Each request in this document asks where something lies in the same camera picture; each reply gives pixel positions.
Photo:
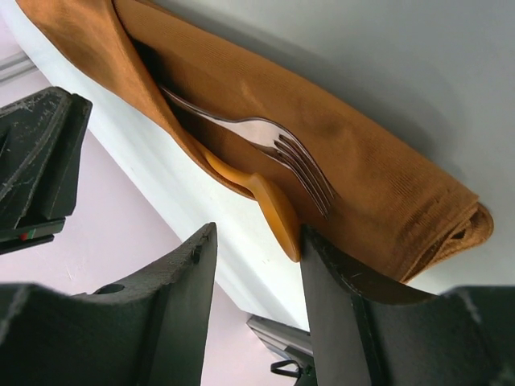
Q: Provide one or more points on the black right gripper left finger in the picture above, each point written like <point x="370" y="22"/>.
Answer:
<point x="149" y="328"/>

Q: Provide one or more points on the aluminium front frame rail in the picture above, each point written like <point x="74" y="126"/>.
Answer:
<point x="292" y="346"/>

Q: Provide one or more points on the left aluminium corner post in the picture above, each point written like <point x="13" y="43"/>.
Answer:
<point x="16" y="66"/>

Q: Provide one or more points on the silver metal fork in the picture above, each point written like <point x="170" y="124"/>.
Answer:
<point x="277" y="143"/>

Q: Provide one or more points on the orange plastic spoon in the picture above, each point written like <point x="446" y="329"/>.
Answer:
<point x="275" y="206"/>

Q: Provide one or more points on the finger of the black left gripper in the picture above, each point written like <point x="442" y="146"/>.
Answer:
<point x="41" y="139"/>

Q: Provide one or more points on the orange-brown cloth napkin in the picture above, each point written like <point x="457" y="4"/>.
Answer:
<point x="393" y="209"/>

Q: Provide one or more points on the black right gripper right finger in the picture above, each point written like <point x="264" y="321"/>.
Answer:
<point x="368" y="329"/>

